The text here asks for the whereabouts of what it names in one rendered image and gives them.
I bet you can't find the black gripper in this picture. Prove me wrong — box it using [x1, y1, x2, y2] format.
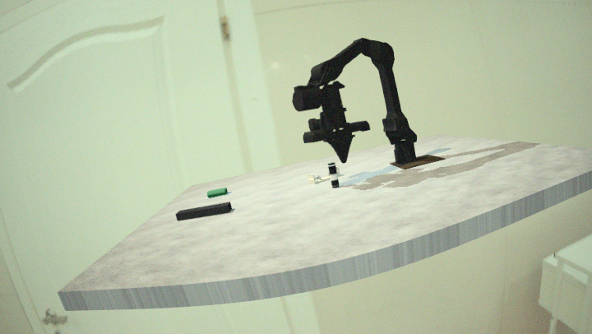
[303, 104, 371, 163]

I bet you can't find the black and white cylindrical battery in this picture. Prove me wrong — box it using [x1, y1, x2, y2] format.
[328, 161, 339, 188]

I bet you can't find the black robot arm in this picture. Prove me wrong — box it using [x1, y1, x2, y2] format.
[292, 38, 419, 165]

